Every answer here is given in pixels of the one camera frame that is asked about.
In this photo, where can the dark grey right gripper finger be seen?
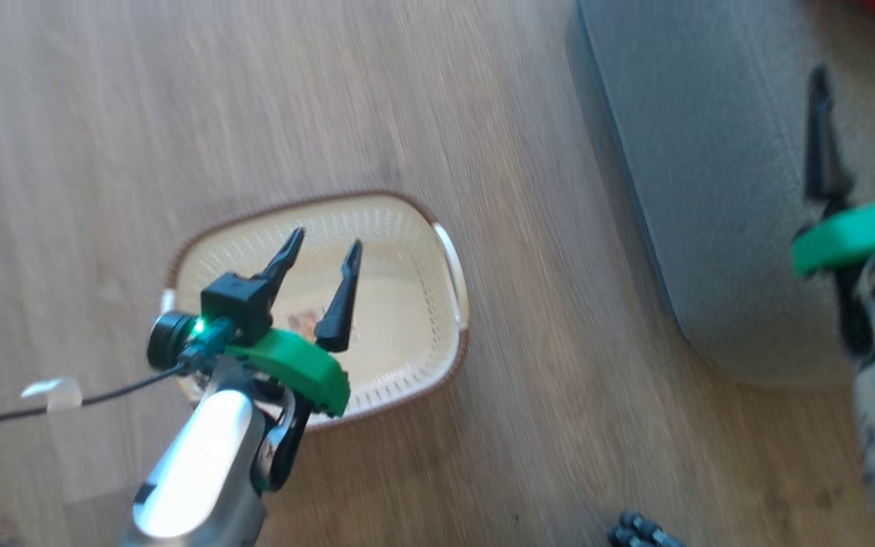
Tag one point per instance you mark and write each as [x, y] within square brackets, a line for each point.
[821, 137]

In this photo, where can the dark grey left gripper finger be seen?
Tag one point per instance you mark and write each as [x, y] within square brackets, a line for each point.
[285, 262]
[340, 304]

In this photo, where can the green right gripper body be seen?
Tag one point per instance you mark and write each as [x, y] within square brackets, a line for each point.
[855, 232]

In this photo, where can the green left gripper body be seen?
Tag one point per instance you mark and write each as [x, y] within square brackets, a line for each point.
[293, 365]

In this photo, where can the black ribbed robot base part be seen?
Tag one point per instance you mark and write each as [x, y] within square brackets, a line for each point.
[641, 532]

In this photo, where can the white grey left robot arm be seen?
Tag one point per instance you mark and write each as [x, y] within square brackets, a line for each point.
[202, 456]

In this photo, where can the grey fabric sofa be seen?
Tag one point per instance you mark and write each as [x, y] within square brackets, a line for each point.
[711, 152]

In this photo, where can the cream plastic laundry basket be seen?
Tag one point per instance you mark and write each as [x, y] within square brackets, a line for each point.
[407, 304]

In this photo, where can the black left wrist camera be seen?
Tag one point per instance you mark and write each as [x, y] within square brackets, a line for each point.
[236, 304]

